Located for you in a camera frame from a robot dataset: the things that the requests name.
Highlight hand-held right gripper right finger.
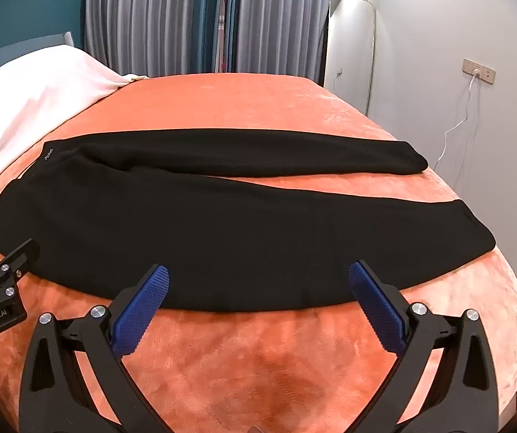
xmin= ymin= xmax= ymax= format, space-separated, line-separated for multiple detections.
xmin=348 ymin=259 xmax=500 ymax=433

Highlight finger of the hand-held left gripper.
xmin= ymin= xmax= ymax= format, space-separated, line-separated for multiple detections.
xmin=0 ymin=238 xmax=41 ymax=293

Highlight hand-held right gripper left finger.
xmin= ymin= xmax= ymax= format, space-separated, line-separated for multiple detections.
xmin=19 ymin=264 xmax=182 ymax=433

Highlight black pants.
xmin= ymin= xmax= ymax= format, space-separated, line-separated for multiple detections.
xmin=0 ymin=128 xmax=482 ymax=313

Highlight white duvet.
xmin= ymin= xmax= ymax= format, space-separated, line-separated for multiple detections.
xmin=0 ymin=45 xmax=152 ymax=210

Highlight grey-blue headboard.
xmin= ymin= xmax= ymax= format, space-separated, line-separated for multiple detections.
xmin=0 ymin=31 xmax=75 ymax=84

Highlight orange plush blanket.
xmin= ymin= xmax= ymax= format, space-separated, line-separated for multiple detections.
xmin=0 ymin=73 xmax=517 ymax=433

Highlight standing mirror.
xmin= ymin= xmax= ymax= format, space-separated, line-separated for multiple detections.
xmin=323 ymin=0 xmax=375 ymax=116

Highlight grey pleated curtain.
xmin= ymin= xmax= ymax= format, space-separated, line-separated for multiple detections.
xmin=236 ymin=0 xmax=374 ymax=87
xmin=85 ymin=0 xmax=224 ymax=78

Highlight dark teal curtain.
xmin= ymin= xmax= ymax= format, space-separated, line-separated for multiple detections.
xmin=213 ymin=0 xmax=242 ymax=74

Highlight white charging cable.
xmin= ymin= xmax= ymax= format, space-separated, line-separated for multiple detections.
xmin=436 ymin=69 xmax=482 ymax=166

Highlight wall power outlet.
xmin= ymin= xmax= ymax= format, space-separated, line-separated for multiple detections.
xmin=463 ymin=58 xmax=496 ymax=84

